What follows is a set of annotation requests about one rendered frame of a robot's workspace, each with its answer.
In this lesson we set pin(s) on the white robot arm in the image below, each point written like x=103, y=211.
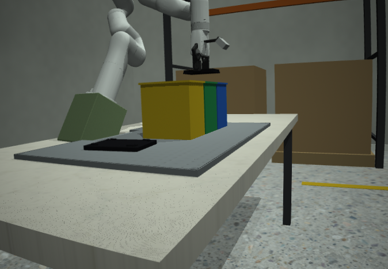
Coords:
x=124, y=50

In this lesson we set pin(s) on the green open-top bin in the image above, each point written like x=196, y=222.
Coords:
x=210, y=111

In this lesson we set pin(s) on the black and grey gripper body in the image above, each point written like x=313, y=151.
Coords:
x=198, y=36

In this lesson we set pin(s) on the yellow open bin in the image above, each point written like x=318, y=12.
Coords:
x=172, y=109

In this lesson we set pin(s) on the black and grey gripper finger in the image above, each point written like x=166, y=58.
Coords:
x=196, y=58
x=205, y=62

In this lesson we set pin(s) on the blue open-top bin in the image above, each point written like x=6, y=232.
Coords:
x=221, y=105

